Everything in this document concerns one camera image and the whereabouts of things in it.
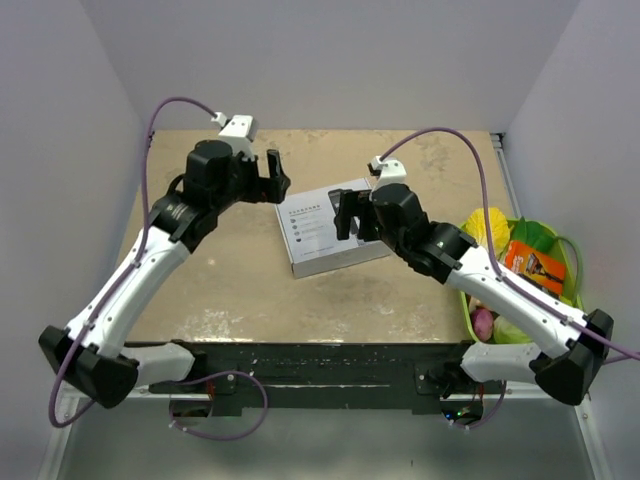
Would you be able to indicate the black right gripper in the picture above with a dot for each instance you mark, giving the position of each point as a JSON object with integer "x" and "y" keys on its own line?
{"x": 350, "y": 207}

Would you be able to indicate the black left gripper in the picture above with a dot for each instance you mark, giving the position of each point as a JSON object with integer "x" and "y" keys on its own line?
{"x": 268, "y": 189}

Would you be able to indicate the white clipper kit box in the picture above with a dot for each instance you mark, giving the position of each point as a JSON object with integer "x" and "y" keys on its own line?
{"x": 307, "y": 224}

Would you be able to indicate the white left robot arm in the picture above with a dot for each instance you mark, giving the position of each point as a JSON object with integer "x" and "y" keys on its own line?
{"x": 90, "y": 352}

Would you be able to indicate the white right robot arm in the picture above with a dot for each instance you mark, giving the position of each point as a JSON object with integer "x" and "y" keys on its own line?
{"x": 567, "y": 346}

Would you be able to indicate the yellow napa cabbage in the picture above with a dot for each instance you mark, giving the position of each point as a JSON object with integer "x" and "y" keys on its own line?
{"x": 496, "y": 235}

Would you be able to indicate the purple onion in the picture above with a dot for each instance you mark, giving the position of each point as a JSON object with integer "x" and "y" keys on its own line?
{"x": 482, "y": 323}

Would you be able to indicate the orange razor package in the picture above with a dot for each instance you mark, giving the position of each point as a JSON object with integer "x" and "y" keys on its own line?
{"x": 546, "y": 272}

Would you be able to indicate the green round cabbage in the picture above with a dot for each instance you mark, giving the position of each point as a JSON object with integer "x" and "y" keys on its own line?
{"x": 506, "y": 333}

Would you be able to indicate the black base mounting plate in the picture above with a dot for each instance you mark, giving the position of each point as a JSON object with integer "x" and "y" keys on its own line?
{"x": 344, "y": 376}

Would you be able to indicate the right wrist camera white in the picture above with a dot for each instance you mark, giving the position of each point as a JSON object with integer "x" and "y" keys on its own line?
{"x": 386, "y": 171}

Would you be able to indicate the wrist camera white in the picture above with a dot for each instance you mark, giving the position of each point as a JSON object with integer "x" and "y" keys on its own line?
{"x": 239, "y": 131}
{"x": 386, "y": 171}

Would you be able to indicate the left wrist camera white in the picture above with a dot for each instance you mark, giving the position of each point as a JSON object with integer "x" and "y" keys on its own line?
{"x": 239, "y": 131}

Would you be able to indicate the aluminium frame rail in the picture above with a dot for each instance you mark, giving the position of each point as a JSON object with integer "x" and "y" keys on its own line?
{"x": 530, "y": 391}

